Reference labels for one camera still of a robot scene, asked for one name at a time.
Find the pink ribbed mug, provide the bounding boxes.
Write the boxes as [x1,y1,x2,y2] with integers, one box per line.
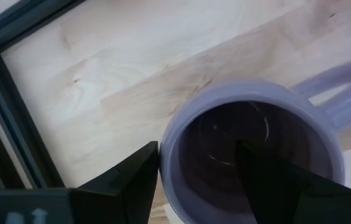
[159,57,351,224]

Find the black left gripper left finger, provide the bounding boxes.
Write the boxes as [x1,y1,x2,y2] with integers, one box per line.
[69,141,159,224]

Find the black aluminium table frame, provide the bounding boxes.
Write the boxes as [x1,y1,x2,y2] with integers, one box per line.
[0,0,86,190]

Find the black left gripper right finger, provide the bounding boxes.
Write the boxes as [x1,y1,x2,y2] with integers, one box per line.
[236,139,351,224]

